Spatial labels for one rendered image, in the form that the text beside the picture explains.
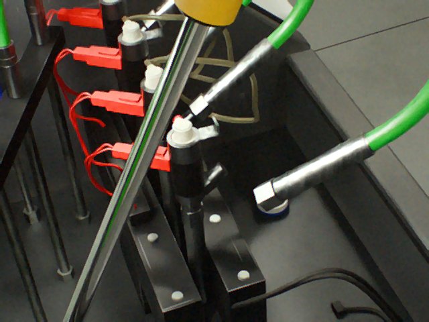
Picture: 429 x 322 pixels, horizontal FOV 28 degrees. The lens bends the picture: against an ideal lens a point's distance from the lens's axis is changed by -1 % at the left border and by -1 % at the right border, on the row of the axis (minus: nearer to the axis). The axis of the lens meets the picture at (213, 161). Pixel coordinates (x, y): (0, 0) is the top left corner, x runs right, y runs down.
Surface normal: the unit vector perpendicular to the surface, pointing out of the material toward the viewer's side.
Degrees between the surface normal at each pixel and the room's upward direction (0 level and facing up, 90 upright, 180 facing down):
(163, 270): 0
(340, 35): 0
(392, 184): 0
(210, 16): 89
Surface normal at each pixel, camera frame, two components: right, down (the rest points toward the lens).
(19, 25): 0.33, 0.62
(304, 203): -0.07, -0.74
